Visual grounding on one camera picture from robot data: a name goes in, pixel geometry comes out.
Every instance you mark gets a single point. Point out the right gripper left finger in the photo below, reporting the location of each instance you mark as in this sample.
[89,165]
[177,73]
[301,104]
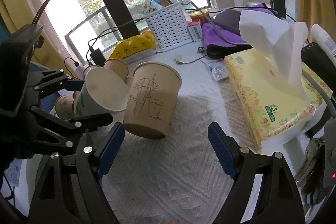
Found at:
[68,188]

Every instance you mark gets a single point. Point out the white embossed table cloth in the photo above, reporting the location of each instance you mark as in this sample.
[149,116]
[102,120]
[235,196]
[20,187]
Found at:
[178,178]

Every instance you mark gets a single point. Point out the red string jade pendant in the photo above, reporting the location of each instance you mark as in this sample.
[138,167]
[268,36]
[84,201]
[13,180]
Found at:
[180,61]

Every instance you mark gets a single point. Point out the white perforated plastic basket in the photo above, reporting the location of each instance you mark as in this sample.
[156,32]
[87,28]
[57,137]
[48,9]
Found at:
[169,27]

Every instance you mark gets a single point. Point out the white tissue sheet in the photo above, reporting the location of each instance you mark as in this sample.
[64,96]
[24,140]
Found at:
[279,41]

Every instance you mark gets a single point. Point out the black power adapter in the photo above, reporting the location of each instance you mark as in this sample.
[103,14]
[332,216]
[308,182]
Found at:
[97,57]

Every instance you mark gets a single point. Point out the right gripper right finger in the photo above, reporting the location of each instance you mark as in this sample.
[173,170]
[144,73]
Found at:
[278,201]

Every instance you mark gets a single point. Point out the yellow tissue box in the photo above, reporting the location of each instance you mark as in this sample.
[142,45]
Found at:
[272,109]

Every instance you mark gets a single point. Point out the small plain brown paper cup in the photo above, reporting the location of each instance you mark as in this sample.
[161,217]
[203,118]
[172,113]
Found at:
[117,66]

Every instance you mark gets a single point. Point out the white cup with green tree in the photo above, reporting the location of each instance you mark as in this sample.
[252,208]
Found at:
[103,92]

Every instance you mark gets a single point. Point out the purple cloth bag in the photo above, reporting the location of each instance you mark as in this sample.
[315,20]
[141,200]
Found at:
[227,23]

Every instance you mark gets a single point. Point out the large brown bamboo paper cup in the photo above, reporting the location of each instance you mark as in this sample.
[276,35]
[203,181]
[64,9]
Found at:
[152,99]

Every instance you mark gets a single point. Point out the brown cup with pink flowers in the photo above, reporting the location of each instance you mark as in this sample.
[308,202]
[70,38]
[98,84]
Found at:
[64,107]

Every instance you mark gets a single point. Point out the white lotion tube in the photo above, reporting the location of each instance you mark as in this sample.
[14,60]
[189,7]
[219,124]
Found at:
[324,40]

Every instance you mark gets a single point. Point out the yellow snack packet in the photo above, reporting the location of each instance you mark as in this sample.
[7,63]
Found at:
[135,44]

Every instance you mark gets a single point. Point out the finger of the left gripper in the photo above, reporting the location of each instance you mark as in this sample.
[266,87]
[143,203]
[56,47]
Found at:
[71,84]
[72,128]

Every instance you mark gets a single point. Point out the red and white small box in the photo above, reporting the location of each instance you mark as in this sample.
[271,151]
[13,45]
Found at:
[195,30]

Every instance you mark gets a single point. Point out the blister pill pack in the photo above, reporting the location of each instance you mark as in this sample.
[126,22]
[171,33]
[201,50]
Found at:
[218,69]

